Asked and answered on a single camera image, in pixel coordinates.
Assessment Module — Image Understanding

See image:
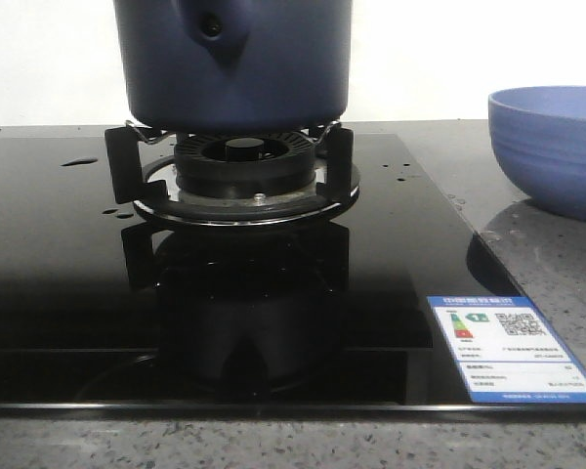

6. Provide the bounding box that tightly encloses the dark blue cooking pot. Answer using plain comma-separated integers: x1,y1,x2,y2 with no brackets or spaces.
113,0,353,134

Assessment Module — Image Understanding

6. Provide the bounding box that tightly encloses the black gas burner head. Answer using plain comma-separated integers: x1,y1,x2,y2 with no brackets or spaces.
174,133,315,198

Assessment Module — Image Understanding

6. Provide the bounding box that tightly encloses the blue white energy label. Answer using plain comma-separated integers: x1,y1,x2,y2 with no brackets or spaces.
428,296,586,405

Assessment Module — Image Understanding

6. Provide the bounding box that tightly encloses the black metal pot support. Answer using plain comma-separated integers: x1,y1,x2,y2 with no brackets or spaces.
105,121,359,227

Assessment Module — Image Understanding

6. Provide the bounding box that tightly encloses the light blue ceramic bowl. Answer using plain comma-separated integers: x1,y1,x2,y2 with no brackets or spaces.
488,85,586,221

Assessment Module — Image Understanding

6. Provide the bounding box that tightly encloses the black glass gas cooktop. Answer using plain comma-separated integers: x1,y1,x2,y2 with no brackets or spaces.
0,135,586,421

